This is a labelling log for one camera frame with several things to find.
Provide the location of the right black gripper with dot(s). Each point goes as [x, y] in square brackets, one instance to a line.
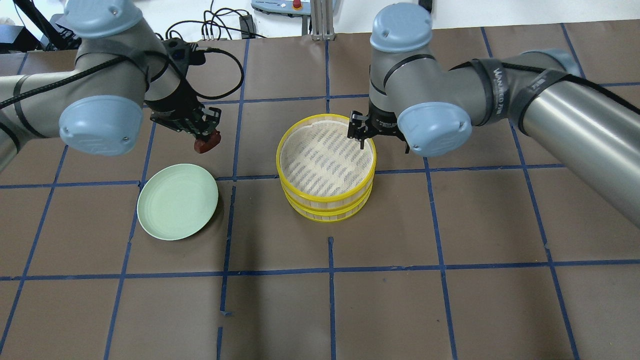
[382, 123]

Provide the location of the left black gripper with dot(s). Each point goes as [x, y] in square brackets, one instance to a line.
[176, 109]

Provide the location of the brown bun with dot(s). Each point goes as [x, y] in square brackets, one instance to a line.
[205, 143]

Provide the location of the yellow steamer basket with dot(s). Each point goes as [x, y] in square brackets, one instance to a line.
[320, 166]
[329, 212]

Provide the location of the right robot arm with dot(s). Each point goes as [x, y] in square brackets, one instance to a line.
[589, 129]

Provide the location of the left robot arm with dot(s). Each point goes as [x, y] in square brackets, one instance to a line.
[97, 108]

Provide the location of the light green plate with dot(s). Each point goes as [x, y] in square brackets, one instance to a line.
[177, 202]

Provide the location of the black power brick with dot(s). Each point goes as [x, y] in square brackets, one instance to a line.
[247, 26]

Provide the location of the teach pendant with red button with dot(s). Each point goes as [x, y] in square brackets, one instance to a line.
[290, 8]

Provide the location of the black device box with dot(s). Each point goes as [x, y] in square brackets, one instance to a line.
[60, 23]

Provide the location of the aluminium frame post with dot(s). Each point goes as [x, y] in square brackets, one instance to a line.
[322, 20]

